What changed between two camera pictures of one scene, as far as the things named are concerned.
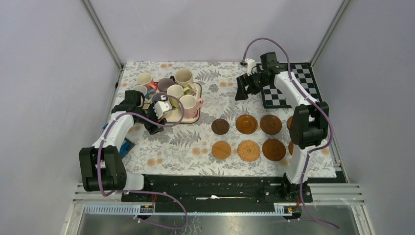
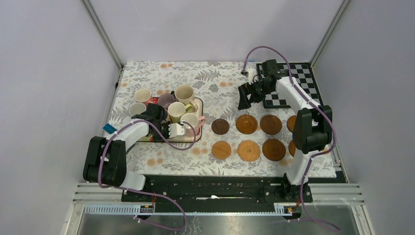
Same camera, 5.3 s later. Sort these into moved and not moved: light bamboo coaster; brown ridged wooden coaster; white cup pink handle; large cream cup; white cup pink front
Moved: white cup pink front; white cup pink handle; large cream cup
Not moved: light bamboo coaster; brown ridged wooden coaster
